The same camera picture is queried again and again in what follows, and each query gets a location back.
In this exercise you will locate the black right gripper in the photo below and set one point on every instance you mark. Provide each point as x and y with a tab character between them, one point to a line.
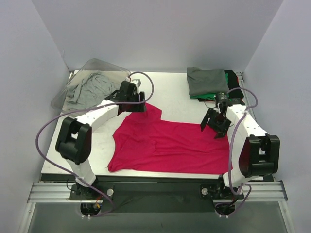
217	120

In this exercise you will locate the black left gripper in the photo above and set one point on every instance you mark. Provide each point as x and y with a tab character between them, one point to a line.
137	101

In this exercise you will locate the pink t-shirt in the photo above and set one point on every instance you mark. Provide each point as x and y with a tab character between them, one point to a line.
145	142

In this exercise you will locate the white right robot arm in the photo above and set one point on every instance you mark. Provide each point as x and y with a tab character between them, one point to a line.
253	152

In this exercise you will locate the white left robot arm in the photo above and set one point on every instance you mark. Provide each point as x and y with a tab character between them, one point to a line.
75	136

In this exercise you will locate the folded green t-shirt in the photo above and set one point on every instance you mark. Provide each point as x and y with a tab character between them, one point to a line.
209	96

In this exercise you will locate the clear plastic bin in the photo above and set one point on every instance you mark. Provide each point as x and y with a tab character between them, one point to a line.
92	64

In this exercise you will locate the folded black t-shirt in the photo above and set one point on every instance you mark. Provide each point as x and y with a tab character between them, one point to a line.
233	83

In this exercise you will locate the crumpled light grey t-shirt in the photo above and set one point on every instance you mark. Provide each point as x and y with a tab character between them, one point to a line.
89	88

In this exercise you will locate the folded dark grey t-shirt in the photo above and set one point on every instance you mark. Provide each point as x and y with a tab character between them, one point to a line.
202	82

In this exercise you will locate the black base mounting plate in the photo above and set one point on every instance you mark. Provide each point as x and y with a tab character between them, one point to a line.
155	205

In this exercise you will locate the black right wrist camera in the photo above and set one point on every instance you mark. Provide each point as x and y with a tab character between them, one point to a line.
221	97

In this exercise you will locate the aluminium front frame rail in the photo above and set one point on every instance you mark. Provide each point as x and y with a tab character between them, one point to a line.
62	192

